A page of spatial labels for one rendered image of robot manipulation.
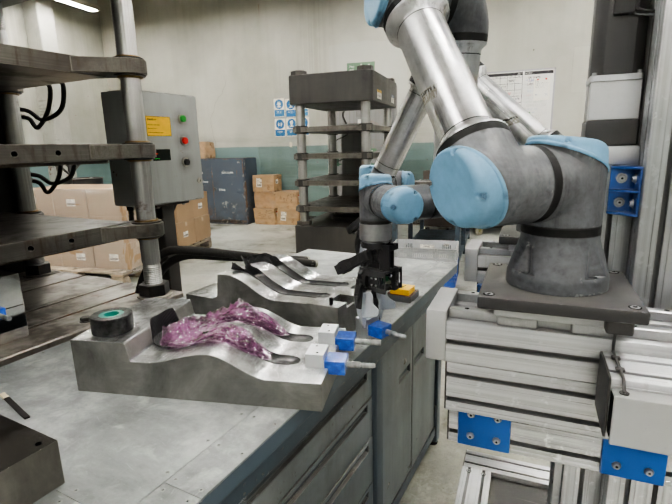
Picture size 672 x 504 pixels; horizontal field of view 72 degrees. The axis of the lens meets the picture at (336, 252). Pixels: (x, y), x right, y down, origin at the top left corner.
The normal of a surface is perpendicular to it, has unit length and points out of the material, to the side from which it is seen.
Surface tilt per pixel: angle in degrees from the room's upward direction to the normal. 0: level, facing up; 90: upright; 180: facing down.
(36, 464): 90
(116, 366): 90
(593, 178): 90
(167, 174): 90
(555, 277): 73
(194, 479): 0
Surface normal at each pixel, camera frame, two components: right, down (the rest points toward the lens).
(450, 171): -0.90, 0.22
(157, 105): 0.88, 0.08
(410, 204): 0.34, 0.20
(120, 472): -0.03, -0.97
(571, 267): -0.19, -0.08
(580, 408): -0.38, 0.22
